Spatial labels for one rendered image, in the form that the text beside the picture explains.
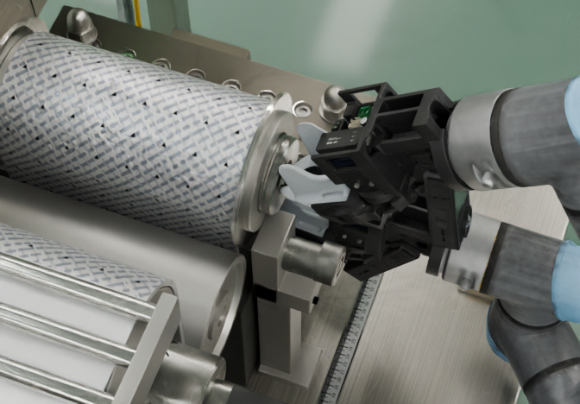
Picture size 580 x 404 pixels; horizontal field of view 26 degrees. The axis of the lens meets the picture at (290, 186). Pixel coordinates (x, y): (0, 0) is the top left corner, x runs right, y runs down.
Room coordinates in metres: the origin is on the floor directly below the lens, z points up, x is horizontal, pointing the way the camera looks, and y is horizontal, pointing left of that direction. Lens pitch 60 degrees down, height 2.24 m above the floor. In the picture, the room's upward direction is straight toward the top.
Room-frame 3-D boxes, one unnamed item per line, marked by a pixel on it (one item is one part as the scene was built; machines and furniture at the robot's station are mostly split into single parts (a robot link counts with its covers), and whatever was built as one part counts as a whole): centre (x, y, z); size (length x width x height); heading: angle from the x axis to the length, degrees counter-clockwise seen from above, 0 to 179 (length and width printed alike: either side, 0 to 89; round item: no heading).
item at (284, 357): (0.55, 0.00, 1.05); 0.06 x 0.05 x 0.31; 70
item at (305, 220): (0.63, 0.00, 1.11); 0.09 x 0.03 x 0.06; 71
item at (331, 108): (0.81, -0.05, 1.05); 0.04 x 0.04 x 0.04
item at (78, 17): (0.92, 0.25, 1.05); 0.04 x 0.04 x 0.04
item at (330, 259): (0.53, -0.04, 1.18); 0.04 x 0.02 x 0.04; 160
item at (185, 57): (0.82, 0.11, 1.00); 0.40 x 0.16 x 0.06; 70
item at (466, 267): (0.58, -0.18, 1.11); 0.08 x 0.05 x 0.08; 160
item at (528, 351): (0.54, -0.26, 1.01); 0.11 x 0.08 x 0.11; 20
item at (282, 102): (0.59, 0.02, 1.25); 0.15 x 0.01 x 0.15; 160
